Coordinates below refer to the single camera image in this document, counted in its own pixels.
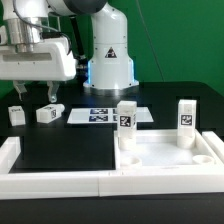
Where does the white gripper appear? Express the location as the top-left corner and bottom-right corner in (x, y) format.
(0, 38), (76, 103)

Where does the white square tabletop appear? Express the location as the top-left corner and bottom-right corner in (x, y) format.
(114, 129), (220, 169)

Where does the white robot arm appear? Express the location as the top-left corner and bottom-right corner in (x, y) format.
(0, 0), (139, 103)

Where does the white AprilTag sheet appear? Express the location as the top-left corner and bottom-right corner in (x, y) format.
(68, 107), (153, 124)

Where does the white U-shaped fence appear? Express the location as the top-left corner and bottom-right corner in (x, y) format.
(0, 131), (224, 200)

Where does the thin dark cable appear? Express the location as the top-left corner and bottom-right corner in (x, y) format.
(134, 0), (166, 83)

